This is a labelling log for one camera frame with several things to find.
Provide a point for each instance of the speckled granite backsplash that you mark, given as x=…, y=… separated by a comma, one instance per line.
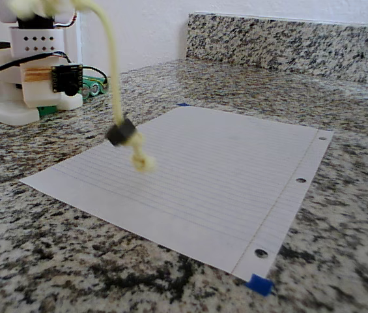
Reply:
x=284, y=42

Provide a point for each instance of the green printed clamp block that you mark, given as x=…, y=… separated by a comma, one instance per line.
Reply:
x=45, y=110

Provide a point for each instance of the blue tape piece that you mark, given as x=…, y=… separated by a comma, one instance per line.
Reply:
x=182, y=104
x=260, y=284

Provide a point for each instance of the black camera module board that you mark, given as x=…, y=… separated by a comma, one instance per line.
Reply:
x=66, y=78

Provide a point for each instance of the black hex nut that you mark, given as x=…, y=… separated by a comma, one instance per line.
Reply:
x=120, y=132

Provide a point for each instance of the lined white paper sheet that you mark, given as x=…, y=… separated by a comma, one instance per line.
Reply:
x=203, y=195

